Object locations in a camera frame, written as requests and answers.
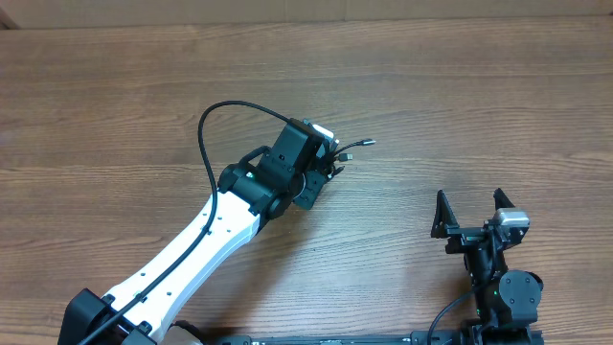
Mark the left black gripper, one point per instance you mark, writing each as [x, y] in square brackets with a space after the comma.
[315, 180]

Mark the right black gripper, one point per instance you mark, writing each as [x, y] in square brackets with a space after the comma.
[465, 238]

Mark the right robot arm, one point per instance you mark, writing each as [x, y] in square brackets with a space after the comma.
[506, 300]

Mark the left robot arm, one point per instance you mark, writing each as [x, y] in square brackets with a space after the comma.
[258, 188]

